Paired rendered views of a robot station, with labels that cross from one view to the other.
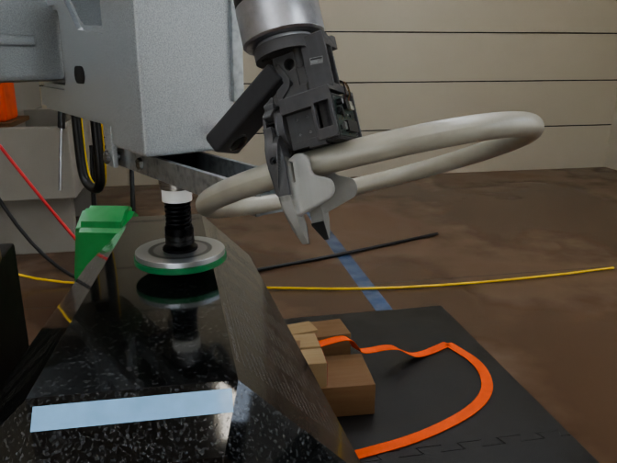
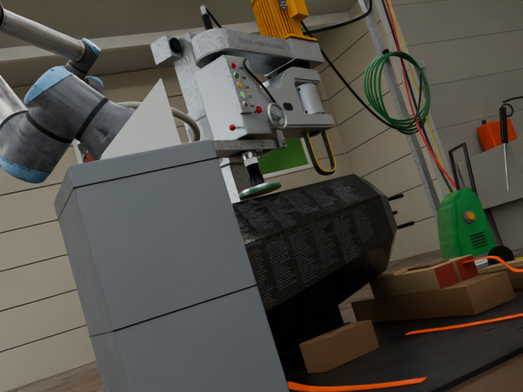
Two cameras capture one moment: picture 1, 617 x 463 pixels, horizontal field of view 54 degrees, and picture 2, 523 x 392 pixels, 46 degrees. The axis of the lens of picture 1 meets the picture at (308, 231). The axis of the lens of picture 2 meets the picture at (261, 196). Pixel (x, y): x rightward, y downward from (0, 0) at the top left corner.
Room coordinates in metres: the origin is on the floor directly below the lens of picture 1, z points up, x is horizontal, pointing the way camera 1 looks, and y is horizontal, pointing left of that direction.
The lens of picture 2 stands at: (0.56, -2.62, 0.45)
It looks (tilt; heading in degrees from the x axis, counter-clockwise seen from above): 7 degrees up; 74
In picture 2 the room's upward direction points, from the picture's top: 17 degrees counter-clockwise
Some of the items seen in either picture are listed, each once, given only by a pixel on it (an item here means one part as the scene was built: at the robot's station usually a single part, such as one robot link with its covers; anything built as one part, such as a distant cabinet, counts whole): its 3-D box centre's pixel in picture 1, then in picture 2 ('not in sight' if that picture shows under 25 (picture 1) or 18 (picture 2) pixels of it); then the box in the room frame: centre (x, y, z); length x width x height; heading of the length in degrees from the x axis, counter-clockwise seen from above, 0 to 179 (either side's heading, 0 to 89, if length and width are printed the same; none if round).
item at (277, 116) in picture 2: not in sight; (272, 118); (1.55, 0.28, 1.18); 0.15 x 0.10 x 0.15; 36
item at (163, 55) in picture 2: not in sight; (167, 50); (1.31, 1.14, 2.00); 0.20 x 0.18 x 0.15; 101
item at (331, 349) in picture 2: not in sight; (339, 345); (1.37, -0.18, 0.07); 0.30 x 0.12 x 0.12; 18
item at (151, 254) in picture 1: (180, 251); (259, 188); (1.38, 0.31, 0.85); 0.21 x 0.21 x 0.01
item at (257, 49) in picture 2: not in sight; (258, 57); (1.66, 0.52, 1.60); 0.96 x 0.25 x 0.17; 36
